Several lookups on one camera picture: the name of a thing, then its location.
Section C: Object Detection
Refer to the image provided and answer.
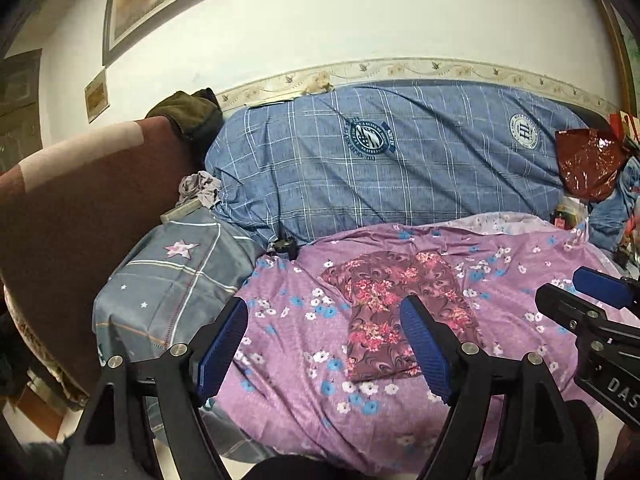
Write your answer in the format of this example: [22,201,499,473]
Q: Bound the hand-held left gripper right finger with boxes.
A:
[399,294,593,480]

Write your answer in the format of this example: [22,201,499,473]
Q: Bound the small framed wall picture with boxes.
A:
[83,67,112,124]

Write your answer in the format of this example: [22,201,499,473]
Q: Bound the red box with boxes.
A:
[607,110,640,153]

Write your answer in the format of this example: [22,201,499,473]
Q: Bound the dark bottle with red label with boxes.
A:
[549,195,588,231]

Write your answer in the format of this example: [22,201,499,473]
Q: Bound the small black device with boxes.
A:
[270,236,300,261]

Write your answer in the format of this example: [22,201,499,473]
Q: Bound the crumpled lilac grey cloth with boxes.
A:
[177,170,222,211]

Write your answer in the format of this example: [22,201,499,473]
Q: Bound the dark green cloth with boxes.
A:
[149,88,225,148]

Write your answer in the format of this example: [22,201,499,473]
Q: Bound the flat grey box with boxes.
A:
[160,201,202,223]

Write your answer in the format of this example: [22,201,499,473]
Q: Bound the blue plaid quilt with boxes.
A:
[204,79,608,248]

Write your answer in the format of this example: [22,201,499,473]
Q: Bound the maroon headboard with beige stripe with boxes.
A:
[0,116,211,401]

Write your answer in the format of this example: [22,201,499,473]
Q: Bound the patterned bed frame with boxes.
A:
[2,285,91,408]

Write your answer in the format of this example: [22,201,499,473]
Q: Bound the dark wooden door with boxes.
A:
[0,49,43,173]

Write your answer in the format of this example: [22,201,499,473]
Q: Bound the blue denim clothes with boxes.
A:
[587,157,640,253]

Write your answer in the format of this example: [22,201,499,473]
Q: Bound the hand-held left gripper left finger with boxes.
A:
[64,297,250,480]

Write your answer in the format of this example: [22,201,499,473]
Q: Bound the beige plush toy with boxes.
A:
[300,71,335,96]

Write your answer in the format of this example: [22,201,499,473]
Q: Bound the gold framed wall mirror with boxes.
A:
[575,0,640,118]

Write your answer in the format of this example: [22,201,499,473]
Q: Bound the red plastic bag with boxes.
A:
[555,128,628,202]

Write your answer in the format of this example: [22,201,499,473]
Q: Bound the maroon floral garment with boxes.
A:
[320,250,483,383]

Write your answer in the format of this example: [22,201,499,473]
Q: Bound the grey star pillow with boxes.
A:
[91,208,266,376]

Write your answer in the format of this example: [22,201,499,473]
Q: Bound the purple floral blanket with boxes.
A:
[200,211,640,466]

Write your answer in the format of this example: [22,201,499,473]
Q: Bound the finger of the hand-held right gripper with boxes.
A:
[571,266,640,317]
[534,283,610,335]

